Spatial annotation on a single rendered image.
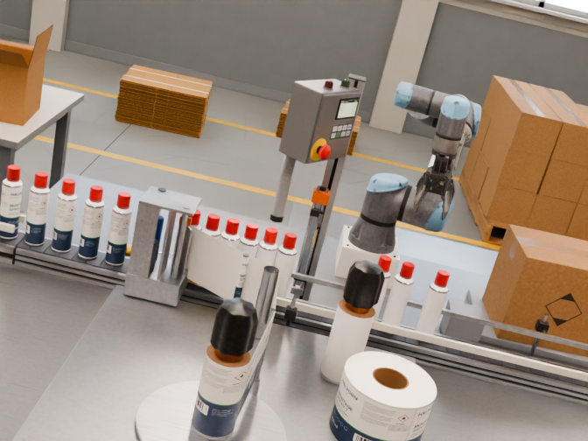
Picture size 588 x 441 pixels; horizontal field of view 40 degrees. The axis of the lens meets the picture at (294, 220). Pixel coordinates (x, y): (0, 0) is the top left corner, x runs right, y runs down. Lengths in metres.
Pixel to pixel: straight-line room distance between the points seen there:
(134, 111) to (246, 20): 1.78
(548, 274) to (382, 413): 0.88
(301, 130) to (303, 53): 5.49
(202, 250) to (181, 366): 0.36
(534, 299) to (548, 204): 3.23
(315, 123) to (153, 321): 0.63
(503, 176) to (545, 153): 0.30
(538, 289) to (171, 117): 4.18
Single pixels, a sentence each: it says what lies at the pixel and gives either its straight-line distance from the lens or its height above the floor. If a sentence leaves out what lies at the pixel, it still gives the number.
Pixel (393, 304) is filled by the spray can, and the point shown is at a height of 0.97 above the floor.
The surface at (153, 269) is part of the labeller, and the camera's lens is 2.12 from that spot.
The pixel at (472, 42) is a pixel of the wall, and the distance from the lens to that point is 7.57.
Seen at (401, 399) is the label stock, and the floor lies 1.02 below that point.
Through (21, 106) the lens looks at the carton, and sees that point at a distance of 3.48.
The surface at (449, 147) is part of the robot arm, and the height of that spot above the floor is 1.35.
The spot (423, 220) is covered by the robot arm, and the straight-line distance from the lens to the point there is 2.51.
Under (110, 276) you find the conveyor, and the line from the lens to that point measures 2.25.
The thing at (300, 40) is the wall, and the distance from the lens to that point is 7.53.
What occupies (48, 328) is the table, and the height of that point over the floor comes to 0.83.
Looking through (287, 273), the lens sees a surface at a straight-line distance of 2.17.
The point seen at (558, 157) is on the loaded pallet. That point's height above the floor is 0.67.
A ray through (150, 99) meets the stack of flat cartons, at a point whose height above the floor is 0.21.
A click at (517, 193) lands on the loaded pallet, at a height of 0.36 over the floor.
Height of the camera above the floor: 1.94
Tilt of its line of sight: 22 degrees down
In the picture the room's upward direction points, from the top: 14 degrees clockwise
